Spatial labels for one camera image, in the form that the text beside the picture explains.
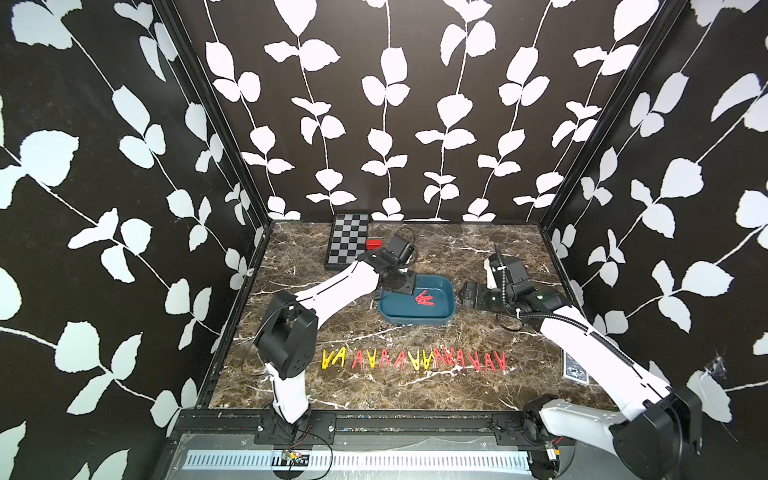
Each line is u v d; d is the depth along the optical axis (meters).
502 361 0.85
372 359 0.85
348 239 1.11
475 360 0.85
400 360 0.85
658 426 0.39
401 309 0.95
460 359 0.85
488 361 0.85
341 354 0.86
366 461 0.70
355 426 0.76
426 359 0.86
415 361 0.84
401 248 0.69
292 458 0.70
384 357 0.86
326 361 0.84
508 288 0.60
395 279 0.73
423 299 0.98
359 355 0.86
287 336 0.47
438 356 0.86
